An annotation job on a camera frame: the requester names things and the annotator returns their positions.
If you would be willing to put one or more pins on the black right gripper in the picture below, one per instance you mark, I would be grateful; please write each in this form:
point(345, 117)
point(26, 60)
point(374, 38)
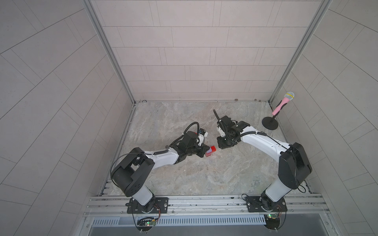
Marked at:
point(223, 141)

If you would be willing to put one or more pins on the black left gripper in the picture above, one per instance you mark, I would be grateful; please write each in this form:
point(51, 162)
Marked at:
point(202, 150)

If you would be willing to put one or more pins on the long red lego brick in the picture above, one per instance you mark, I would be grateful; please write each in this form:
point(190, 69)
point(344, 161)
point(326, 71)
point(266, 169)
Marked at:
point(213, 148)

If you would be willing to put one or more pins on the lilac lego brick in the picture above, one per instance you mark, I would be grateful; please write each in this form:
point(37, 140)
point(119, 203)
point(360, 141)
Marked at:
point(208, 151)

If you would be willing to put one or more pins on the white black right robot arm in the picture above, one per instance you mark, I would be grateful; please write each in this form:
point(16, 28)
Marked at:
point(294, 165)

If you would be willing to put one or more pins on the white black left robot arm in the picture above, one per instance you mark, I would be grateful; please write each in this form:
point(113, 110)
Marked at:
point(130, 174)

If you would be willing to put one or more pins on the pink toy microphone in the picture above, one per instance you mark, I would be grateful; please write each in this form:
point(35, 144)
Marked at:
point(289, 96)

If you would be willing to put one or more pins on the left green circuit board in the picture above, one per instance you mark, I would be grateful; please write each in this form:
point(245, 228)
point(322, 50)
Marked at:
point(147, 222)

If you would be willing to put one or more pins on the green circuit board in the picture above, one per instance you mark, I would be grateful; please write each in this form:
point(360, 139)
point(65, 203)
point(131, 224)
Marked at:
point(147, 222)
point(272, 218)

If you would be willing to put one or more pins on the right green circuit board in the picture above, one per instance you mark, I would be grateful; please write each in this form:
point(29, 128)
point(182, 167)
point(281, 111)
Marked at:
point(272, 218)

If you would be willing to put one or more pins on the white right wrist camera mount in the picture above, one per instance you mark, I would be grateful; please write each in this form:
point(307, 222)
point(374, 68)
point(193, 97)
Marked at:
point(221, 132)

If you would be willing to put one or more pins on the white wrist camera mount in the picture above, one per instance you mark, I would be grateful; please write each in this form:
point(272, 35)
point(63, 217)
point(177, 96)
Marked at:
point(202, 134)
point(221, 132)

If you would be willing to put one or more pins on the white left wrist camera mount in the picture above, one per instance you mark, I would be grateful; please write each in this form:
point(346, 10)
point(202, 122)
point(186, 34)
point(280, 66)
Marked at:
point(202, 134)

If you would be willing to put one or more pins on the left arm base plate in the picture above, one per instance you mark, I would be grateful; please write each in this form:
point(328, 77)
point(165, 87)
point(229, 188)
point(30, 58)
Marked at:
point(155, 205)

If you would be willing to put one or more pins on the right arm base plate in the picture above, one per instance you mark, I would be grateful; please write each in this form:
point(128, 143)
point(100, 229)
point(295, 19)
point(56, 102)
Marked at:
point(264, 204)

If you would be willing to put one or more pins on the aluminium rail frame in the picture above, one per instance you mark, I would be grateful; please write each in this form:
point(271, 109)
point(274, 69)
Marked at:
point(205, 205)

